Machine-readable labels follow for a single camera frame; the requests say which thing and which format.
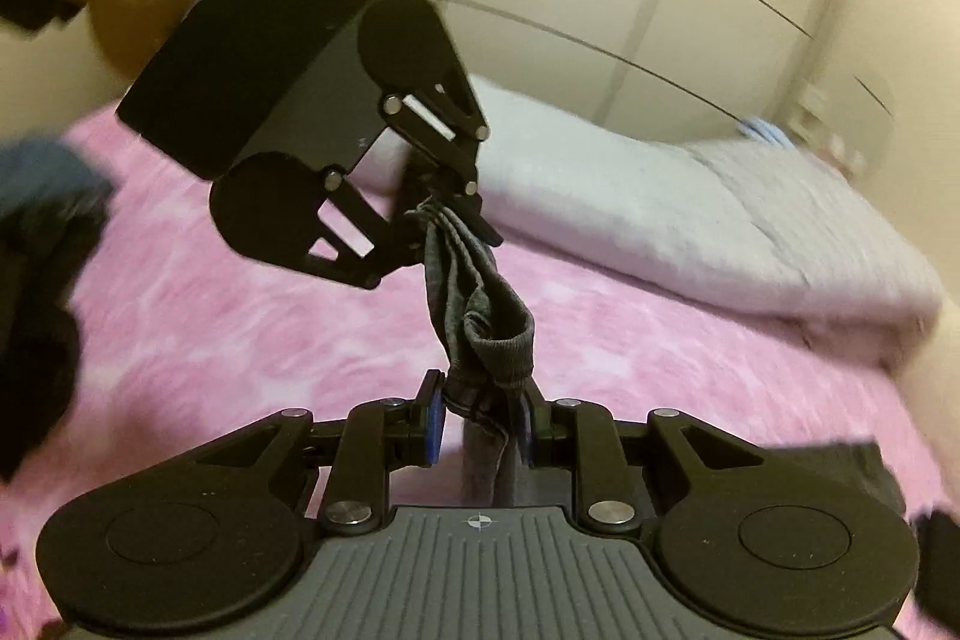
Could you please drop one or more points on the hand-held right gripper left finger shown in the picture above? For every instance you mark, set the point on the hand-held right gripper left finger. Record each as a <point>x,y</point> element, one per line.
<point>433,419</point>

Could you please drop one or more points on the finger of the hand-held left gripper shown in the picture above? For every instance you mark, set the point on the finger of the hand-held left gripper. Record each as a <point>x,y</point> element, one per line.
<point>450,160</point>
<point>375,250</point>

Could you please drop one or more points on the white striped quilt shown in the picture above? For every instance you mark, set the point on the white striped quilt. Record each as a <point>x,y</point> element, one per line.
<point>637,197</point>

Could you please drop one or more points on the blue jeans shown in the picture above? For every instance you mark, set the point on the blue jeans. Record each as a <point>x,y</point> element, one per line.
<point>45,175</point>

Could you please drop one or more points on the dark cloth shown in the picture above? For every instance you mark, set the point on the dark cloth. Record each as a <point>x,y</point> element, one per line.
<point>941,565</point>

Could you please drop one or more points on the small grey garment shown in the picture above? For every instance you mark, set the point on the small grey garment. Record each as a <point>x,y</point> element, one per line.
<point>450,280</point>

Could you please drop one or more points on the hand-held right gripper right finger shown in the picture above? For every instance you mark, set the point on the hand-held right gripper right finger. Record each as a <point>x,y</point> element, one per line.
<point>527,430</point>

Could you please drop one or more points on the pink floral blanket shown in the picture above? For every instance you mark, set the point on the pink floral blanket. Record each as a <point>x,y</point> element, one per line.
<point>225,325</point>

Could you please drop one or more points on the white corner shelf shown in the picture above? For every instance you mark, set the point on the white corner shelf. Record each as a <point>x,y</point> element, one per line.
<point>840,123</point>

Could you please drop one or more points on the light blue cloth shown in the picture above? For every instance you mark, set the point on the light blue cloth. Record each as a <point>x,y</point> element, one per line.
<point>765,132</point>

